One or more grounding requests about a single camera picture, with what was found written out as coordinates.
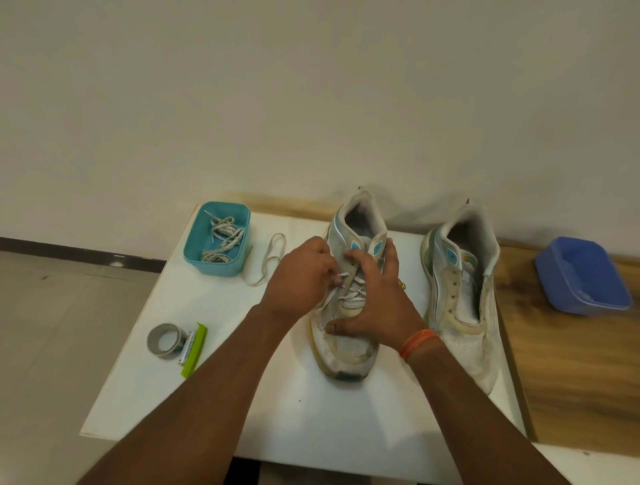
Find teal plastic container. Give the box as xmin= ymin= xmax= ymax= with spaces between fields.
xmin=183 ymin=201 xmax=252 ymax=277

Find person's left forearm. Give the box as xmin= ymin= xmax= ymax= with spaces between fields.
xmin=77 ymin=304 xmax=296 ymax=485

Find green utility cutter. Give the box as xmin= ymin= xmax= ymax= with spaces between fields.
xmin=178 ymin=322 xmax=209 ymax=379

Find grey tape roll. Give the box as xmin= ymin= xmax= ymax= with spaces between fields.
xmin=147 ymin=322 xmax=188 ymax=359

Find black trousers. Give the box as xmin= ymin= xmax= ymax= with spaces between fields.
xmin=227 ymin=454 xmax=416 ymax=485

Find person's left hand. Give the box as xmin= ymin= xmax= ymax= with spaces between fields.
xmin=259 ymin=235 xmax=346 ymax=326

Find blue plastic container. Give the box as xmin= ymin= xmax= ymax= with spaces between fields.
xmin=533 ymin=236 xmax=634 ymax=316

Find worn white sneaker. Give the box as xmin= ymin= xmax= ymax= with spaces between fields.
xmin=421 ymin=202 xmax=502 ymax=396
xmin=307 ymin=189 xmax=389 ymax=383

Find orange thread wristband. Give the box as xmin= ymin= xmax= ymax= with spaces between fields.
xmin=398 ymin=329 xmax=442 ymax=363

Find person's right forearm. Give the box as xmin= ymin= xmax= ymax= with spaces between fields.
xmin=407 ymin=339 xmax=573 ymax=485

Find person's right hand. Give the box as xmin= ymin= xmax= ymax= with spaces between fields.
xmin=325 ymin=237 xmax=430 ymax=350

